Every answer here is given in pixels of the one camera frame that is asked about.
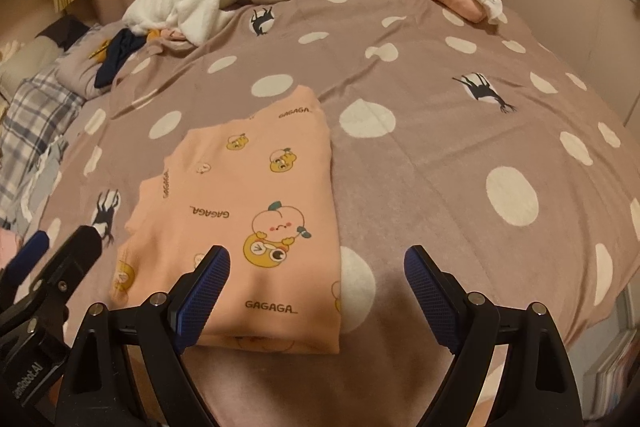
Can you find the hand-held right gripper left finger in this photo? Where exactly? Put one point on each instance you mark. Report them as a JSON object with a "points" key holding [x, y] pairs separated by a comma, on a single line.
{"points": [[205, 292]]}

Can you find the cream pillow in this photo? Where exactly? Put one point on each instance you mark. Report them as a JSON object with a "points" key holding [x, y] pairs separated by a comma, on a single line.
{"points": [[25, 62]]}

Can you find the navy garment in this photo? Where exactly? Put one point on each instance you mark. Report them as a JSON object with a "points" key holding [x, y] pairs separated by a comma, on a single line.
{"points": [[117, 52]]}

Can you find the pink cloth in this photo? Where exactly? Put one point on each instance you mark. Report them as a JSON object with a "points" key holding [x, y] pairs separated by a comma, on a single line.
{"points": [[7, 244]]}

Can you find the dark cloth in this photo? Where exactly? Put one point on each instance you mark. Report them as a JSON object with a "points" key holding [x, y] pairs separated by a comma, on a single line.
{"points": [[65, 29]]}

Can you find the mauve pillow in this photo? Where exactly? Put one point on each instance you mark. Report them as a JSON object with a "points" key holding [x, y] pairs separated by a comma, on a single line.
{"points": [[75, 67]]}

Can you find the orange cloth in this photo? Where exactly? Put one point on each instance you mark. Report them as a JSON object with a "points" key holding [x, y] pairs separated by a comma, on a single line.
{"points": [[102, 48], [153, 35]]}

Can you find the grey-blue ruffled garment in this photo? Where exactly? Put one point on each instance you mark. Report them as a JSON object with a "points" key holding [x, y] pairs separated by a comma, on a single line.
{"points": [[42, 172]]}

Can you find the peach cartoon print shirt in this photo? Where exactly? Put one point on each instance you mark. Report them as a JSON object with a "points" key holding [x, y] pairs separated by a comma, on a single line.
{"points": [[225, 187]]}

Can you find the stack of books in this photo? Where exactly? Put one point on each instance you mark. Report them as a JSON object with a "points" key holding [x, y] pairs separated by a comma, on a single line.
{"points": [[607, 377]]}

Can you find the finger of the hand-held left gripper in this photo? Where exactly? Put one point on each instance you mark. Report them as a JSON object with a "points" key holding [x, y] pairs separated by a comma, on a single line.
{"points": [[27, 253], [75, 252]]}

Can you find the mauve polka dot blanket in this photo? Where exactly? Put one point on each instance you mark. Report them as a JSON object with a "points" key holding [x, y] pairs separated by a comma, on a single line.
{"points": [[425, 157]]}

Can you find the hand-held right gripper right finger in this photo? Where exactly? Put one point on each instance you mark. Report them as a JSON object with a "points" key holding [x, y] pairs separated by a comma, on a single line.
{"points": [[435, 297]]}

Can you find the grey plaid quilt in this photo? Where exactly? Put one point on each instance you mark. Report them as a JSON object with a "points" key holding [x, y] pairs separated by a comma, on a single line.
{"points": [[35, 107]]}

